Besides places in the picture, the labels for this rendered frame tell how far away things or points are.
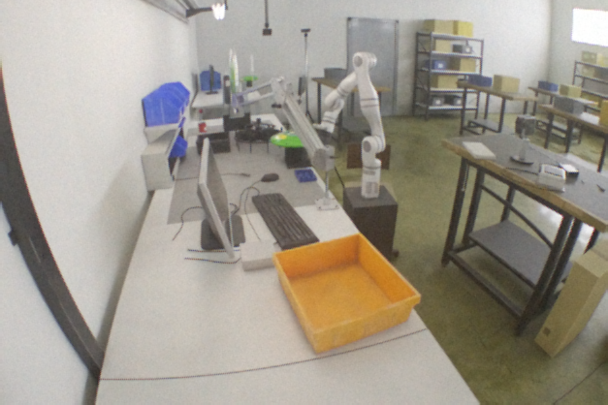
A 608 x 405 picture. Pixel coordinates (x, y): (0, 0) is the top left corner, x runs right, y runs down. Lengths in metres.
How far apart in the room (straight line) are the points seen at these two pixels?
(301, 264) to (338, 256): 0.14
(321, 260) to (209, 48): 5.74
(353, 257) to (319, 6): 6.04
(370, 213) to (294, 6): 5.46
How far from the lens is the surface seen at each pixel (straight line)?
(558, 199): 1.92
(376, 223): 1.76
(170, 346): 0.99
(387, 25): 7.36
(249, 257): 1.16
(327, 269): 1.16
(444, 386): 0.90
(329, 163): 1.45
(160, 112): 1.98
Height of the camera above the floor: 1.65
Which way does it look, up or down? 23 degrees down
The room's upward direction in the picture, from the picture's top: 1 degrees counter-clockwise
